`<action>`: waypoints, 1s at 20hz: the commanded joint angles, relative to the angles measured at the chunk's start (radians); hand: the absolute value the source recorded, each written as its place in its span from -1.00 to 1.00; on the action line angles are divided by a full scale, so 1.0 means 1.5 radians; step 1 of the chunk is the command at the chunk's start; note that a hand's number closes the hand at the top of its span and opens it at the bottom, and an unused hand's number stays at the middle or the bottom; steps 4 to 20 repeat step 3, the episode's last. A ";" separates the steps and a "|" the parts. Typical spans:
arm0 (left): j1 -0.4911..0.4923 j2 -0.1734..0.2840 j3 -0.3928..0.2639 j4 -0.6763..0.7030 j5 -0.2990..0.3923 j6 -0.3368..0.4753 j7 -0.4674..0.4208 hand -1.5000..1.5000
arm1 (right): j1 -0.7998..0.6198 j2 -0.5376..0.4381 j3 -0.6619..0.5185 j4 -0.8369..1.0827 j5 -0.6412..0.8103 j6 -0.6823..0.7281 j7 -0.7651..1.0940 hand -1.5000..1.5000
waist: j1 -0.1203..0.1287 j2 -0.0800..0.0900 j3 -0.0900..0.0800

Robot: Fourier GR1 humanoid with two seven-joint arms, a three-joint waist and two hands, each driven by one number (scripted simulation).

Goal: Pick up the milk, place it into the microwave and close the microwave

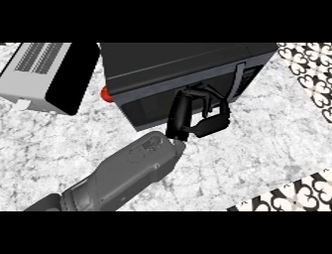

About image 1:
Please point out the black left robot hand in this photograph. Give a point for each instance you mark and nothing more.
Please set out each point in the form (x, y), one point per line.
(181, 115)

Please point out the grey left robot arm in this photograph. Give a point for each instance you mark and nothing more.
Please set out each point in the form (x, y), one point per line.
(125, 172)

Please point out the dark grey microwave door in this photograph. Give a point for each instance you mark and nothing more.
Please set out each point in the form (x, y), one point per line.
(147, 105)

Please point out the dark grey microwave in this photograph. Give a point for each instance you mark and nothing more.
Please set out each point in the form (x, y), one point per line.
(173, 59)

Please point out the red round object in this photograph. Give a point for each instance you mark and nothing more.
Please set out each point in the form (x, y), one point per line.
(107, 95)

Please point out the white appliance with black front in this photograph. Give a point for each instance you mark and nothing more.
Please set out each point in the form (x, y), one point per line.
(32, 82)

